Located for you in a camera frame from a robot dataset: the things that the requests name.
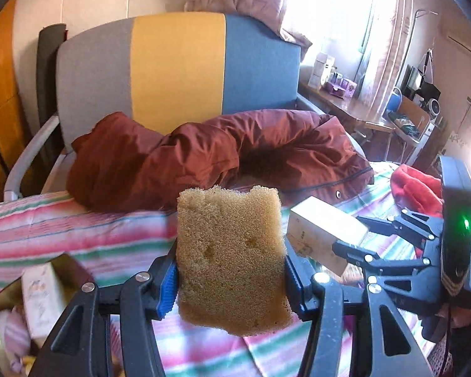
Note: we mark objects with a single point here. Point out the blue round container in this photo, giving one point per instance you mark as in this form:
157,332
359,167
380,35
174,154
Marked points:
394,102

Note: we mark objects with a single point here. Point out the gold metal tin box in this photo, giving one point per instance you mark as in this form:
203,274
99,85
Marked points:
4,288

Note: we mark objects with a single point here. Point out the beige cardboard box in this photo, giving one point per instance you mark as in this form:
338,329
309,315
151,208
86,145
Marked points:
318,227

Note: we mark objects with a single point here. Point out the wooden desk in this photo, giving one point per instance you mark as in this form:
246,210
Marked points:
345,108

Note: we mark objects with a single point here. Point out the round speaker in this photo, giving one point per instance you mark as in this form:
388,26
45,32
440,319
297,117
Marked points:
433,107

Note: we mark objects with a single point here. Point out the grey yellow blue chair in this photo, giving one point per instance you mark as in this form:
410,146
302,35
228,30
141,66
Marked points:
176,66

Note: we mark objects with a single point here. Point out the tan sponge block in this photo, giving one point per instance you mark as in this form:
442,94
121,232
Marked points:
227,259

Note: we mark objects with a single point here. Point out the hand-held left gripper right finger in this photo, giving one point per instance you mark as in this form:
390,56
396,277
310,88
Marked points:
294,290

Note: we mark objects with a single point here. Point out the wooden chair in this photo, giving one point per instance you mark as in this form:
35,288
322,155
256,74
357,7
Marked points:
412,112

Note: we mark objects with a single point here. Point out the orange wooden wardrobe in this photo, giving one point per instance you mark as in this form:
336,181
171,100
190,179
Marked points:
0,86

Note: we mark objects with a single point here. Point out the black hanging bag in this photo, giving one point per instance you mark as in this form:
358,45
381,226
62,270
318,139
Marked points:
429,88

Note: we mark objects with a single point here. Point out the pink cloth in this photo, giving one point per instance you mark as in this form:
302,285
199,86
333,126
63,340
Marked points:
13,322

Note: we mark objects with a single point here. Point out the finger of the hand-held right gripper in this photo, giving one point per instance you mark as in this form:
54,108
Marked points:
376,261
396,224

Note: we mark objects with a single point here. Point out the white printed carton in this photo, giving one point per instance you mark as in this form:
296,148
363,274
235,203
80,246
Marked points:
43,302

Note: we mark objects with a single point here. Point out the purple box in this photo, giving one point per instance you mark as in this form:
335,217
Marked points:
343,88

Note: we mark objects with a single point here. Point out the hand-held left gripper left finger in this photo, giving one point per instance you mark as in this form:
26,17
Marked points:
167,286

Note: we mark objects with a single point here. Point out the white box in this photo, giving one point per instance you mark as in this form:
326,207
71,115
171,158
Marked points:
320,70

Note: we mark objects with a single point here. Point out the window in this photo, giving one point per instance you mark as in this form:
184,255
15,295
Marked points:
337,15

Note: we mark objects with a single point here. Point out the maroon puffer jacket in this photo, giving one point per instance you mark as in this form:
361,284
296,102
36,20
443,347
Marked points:
161,165

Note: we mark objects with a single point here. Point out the red cloth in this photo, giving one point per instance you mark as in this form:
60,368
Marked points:
416,188

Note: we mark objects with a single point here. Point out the black monitor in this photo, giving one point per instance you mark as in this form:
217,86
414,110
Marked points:
412,80

